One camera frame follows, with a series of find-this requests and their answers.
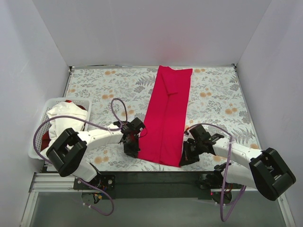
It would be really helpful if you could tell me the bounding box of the white plastic laundry basket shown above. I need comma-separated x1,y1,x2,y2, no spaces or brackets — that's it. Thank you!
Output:
35,97,92,152

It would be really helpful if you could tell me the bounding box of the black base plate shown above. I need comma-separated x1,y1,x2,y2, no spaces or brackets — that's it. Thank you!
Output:
73,170,243,201

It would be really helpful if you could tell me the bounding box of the white t shirt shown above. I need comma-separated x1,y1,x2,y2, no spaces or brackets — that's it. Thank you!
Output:
39,101,88,157

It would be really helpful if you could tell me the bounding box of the floral patterned table mat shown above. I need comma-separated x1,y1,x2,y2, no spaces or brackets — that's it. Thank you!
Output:
66,67,260,171

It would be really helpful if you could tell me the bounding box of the dark red t shirt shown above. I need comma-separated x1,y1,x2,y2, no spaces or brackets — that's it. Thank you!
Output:
41,100,88,155

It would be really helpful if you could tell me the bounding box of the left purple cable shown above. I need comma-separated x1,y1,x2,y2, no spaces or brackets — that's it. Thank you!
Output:
32,98,130,217

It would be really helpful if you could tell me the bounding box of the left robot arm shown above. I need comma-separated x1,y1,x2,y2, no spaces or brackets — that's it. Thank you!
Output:
46,117,145,189

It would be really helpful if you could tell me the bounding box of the purple cable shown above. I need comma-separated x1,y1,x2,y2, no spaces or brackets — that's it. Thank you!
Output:
183,122,247,222
32,98,130,217

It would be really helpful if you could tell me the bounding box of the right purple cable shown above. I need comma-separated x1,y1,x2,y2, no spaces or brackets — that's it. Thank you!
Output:
183,122,247,222

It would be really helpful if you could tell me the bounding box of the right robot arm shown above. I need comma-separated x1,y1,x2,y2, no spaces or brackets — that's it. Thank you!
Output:
179,124,296,201

